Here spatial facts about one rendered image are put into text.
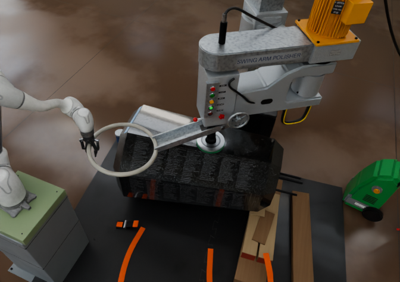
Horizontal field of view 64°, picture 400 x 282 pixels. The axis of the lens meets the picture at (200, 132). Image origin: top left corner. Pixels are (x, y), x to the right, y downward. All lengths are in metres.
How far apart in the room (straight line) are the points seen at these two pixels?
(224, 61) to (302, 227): 1.79
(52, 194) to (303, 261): 1.99
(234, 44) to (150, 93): 2.37
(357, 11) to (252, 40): 0.56
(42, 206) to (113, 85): 2.37
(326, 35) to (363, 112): 2.52
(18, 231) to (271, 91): 1.75
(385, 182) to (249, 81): 1.55
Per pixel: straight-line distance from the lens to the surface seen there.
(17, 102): 1.87
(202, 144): 2.41
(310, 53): 2.06
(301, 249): 2.99
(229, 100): 2.04
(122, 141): 2.61
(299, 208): 3.17
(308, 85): 2.28
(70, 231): 2.66
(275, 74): 2.13
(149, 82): 4.28
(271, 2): 2.57
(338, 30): 2.08
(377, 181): 3.11
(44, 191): 2.33
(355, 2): 1.95
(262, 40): 1.97
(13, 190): 2.17
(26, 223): 2.25
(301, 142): 3.79
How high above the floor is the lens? 2.69
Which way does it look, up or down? 48 degrees down
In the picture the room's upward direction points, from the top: 4 degrees clockwise
